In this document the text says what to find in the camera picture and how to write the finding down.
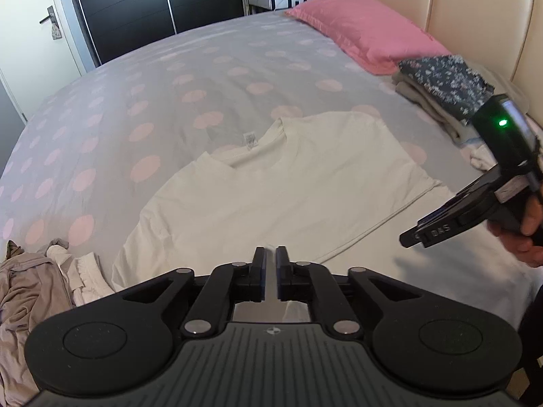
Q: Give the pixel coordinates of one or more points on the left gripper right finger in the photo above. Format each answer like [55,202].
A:
[352,304]

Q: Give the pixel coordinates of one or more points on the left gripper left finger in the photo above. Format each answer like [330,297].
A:
[203,305]

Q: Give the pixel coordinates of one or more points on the white t-shirt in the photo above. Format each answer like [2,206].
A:
[315,185]

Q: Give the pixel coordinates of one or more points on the right hand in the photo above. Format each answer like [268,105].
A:
[521,244]

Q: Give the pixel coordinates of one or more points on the beige folded garment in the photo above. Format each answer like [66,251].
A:
[459,133]

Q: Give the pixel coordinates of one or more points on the dark floral folded garment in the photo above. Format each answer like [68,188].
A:
[446,79]

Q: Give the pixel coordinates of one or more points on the white ribbed knit garment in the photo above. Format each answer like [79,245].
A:
[82,275]

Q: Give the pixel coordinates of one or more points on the beige padded headboard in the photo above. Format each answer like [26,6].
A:
[503,35]

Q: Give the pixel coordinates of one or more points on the taupe garment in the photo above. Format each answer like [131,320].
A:
[32,290]

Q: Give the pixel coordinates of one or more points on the grey pink-dotted bed cover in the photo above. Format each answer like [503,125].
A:
[98,150]

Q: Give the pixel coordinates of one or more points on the pink pillow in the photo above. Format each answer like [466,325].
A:
[374,35]

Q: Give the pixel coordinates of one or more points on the white door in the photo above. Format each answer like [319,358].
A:
[37,59]

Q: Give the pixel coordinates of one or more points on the black sliding wardrobe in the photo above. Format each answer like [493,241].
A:
[112,28]

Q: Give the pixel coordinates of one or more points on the black door handle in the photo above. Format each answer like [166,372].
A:
[50,16]

